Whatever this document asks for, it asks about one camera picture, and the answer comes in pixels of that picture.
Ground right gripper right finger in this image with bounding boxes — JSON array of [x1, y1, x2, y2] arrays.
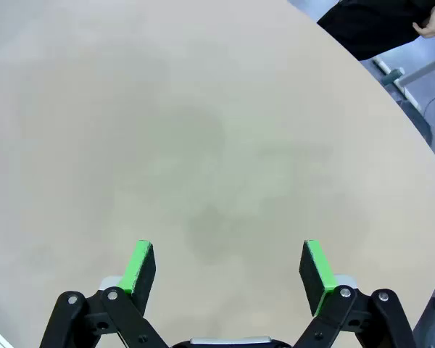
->
[[292, 239, 418, 348]]

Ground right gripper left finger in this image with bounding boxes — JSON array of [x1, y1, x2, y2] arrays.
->
[[38, 239, 170, 348]]

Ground white side table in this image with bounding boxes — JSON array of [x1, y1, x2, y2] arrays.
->
[[371, 54, 435, 109]]

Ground person in black t-shirt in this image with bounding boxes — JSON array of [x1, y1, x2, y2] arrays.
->
[[317, 0, 435, 61]]

